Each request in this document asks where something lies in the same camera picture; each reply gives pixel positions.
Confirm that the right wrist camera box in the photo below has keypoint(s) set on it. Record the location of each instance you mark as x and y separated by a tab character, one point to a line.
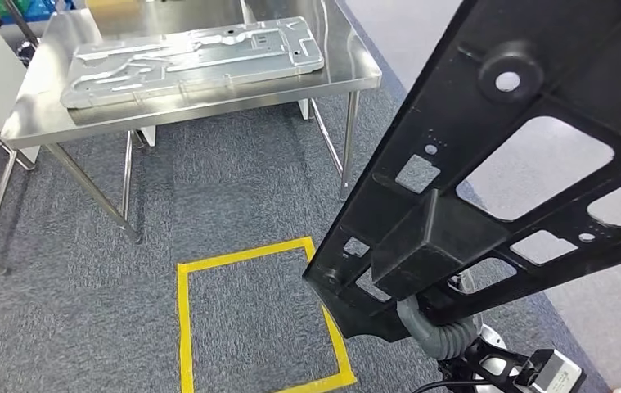
557	374

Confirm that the grey aluminium stamped plate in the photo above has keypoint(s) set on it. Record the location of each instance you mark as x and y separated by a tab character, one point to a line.
180	65

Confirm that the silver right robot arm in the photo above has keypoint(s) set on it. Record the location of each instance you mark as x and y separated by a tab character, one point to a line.
456	339

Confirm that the stainless steel workbench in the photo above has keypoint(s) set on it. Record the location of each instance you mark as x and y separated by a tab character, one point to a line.
315	59

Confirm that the grey metal pole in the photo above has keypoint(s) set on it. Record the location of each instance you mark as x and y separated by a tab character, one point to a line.
20	21

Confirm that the blue plastic crate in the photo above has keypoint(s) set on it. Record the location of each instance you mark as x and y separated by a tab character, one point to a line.
44	8

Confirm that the black plastic frame part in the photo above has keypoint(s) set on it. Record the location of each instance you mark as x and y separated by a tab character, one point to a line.
424	238

